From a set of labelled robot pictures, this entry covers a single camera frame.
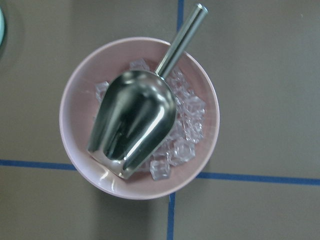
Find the metal ice scoop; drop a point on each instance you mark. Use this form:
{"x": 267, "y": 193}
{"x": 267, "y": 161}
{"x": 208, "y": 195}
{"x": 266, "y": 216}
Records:
{"x": 139, "y": 108}

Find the light green plate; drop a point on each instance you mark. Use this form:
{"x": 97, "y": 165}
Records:
{"x": 2, "y": 26}

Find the pink bowl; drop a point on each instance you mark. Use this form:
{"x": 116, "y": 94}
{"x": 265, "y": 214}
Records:
{"x": 79, "y": 107}

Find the clear fake ice cubes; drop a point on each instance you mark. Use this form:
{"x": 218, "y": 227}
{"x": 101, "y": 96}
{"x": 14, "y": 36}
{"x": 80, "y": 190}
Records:
{"x": 179, "y": 145}

